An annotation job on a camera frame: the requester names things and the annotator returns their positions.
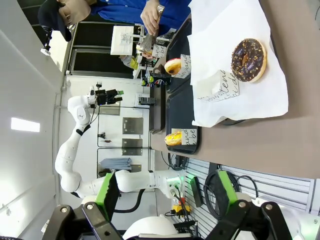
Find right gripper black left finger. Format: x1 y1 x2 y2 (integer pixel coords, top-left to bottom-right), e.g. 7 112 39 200
47 171 124 240

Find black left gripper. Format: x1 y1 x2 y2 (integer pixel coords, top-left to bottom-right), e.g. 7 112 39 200
95 88 125 106

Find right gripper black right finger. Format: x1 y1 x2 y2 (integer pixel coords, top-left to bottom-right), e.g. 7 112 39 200
205 169 292 240

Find dark serving tongs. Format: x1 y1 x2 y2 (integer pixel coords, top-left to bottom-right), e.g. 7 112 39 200
138 4 166 53

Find person's left hand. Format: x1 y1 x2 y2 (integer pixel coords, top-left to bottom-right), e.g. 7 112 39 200
140 2 164 36

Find yellow green packet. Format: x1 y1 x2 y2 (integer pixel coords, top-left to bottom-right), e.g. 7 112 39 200
129 55 140 70

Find brown plastic tray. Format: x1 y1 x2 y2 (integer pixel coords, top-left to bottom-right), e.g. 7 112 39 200
149 74 168 135

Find black Pepsi can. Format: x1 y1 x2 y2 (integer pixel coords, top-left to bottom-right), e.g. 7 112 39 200
141 73 172 88

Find white slatted panel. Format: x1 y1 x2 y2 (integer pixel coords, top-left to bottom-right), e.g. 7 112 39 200
172 157 317 240

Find black control box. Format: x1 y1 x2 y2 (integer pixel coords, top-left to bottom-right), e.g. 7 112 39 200
184 174 204 209

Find white printed box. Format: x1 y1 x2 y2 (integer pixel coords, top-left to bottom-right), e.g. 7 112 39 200
110 25 135 56

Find light blue cloth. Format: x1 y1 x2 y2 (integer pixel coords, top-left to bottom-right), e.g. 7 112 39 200
100 157 133 172

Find yellow power plug block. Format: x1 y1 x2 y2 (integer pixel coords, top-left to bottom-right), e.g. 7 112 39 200
171 204 191 216

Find white paper sleeve black script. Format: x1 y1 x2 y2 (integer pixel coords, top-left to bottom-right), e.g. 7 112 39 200
180 128 199 147
196 69 240 104
174 53 192 79
151 43 164 61

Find pink frosted donut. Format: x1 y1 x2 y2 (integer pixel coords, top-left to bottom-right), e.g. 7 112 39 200
164 57 182 76

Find dark window panel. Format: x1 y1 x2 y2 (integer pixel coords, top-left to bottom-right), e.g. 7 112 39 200
65 21 151 76

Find black square serving tray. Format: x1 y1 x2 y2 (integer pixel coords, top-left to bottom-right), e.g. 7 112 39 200
156 14 193 95
164 84 201 155

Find yellow frosted donut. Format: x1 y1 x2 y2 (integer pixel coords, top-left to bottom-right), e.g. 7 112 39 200
164 131 183 147

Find person in blue shirt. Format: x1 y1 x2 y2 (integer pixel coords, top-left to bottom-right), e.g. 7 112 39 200
37 0 192 42

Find rectangular ceiling light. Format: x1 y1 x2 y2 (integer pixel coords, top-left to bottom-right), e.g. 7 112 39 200
10 117 41 133

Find white paper sheet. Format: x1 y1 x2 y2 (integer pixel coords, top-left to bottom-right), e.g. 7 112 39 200
186 0 290 129

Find chocolate sprinkled donut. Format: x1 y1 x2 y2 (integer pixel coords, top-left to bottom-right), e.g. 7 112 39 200
231 38 268 84

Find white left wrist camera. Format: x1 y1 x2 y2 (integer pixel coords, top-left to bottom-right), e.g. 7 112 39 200
87 84 104 99

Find grey metal wall plate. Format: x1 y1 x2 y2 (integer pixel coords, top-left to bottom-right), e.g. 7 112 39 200
122 116 145 136
121 138 144 157

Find black thick hose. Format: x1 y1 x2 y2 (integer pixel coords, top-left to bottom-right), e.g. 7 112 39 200
111 188 146 214

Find black coiled cable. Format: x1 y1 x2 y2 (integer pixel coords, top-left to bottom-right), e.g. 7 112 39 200
204 170 260 209

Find black cable bundle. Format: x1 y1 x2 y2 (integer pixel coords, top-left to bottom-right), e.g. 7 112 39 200
160 150 186 171

